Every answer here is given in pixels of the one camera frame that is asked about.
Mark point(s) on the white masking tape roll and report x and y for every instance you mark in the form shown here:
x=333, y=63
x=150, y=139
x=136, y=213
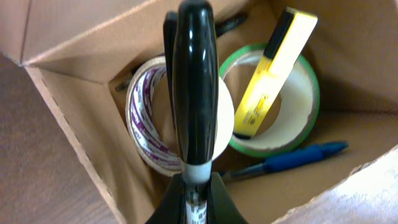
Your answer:
x=139, y=118

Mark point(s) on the black ballpoint pen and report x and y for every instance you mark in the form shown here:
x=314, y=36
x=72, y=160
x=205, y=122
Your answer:
x=221, y=28

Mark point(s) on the cardboard box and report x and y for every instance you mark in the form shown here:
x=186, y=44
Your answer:
x=75, y=50

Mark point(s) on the yellow highlighter marker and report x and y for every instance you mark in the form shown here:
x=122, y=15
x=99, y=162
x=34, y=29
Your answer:
x=289, y=37

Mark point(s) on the blue ballpoint pen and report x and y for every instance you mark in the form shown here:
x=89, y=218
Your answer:
x=286, y=161

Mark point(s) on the black sharpie marker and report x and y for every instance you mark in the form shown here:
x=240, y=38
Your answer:
x=195, y=102

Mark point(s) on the green tape roll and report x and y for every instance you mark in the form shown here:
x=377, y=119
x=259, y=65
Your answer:
x=300, y=104

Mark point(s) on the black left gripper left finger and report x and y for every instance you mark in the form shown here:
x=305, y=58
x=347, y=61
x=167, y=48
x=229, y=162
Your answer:
x=171, y=210

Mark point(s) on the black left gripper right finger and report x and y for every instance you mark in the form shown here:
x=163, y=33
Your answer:
x=220, y=207

